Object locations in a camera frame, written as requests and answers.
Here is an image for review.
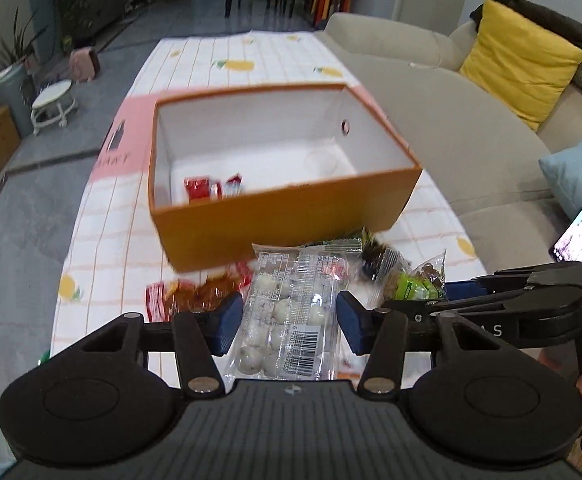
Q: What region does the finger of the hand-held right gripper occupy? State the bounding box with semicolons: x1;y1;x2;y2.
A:
383;300;582;348
444;262;582;302

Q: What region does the grey planter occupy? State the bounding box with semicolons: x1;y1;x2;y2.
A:
0;62;39;136

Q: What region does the light blue cushion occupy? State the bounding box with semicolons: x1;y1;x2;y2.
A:
538;139;582;221

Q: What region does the long leaved plant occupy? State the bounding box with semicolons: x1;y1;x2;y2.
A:
0;7;46;81

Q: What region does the white round stool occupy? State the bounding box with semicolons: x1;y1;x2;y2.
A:
31;81;79;136

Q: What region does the beige sofa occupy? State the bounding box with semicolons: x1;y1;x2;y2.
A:
316;12;582;286

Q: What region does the pink box lid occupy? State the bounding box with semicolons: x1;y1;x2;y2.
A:
93;91;159;178

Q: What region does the red orange snack packet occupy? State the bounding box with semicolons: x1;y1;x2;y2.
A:
145;267;254;323

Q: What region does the dark green snack packet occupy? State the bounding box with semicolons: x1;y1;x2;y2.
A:
360;240;412;283

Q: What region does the green striped snack packet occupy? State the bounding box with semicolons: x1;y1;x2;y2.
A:
303;235;363;252

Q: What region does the leafy climbing plant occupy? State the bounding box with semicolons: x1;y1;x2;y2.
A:
46;0;92;51

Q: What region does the orange cardboard box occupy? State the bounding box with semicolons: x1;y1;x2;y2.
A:
147;82;424;273

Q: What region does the smartphone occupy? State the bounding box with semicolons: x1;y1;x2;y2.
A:
550;194;582;264

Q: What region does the light green snack packet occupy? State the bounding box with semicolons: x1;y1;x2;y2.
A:
393;252;447;301

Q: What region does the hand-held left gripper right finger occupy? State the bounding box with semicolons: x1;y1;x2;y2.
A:
336;290;502;395

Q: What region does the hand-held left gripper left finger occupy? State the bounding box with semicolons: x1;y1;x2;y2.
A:
77;292;245;397

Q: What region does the black garment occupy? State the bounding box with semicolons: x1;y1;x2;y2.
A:
471;0;582;68

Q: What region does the checked lemon print tablecloth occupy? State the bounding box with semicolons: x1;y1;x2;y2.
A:
51;30;489;391

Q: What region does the yellow cushion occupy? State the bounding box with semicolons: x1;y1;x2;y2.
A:
460;0;582;131

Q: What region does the clear packet of white balls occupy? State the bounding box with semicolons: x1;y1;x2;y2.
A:
221;242;352;381

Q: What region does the pink stool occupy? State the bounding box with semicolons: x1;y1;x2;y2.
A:
69;46;102;82

